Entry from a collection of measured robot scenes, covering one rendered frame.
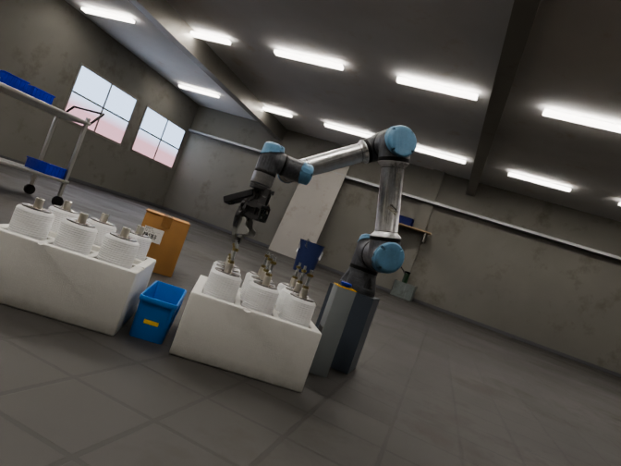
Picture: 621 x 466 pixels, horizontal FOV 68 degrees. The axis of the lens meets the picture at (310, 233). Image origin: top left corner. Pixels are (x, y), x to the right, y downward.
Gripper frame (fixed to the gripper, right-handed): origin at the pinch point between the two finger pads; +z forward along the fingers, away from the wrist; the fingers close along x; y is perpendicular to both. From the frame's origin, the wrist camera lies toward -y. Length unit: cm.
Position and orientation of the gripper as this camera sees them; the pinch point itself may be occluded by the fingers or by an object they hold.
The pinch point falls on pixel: (235, 239)
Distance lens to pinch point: 160.5
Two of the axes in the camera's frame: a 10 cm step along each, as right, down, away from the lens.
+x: 3.3, 1.5, 9.3
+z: -3.4, 9.4, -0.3
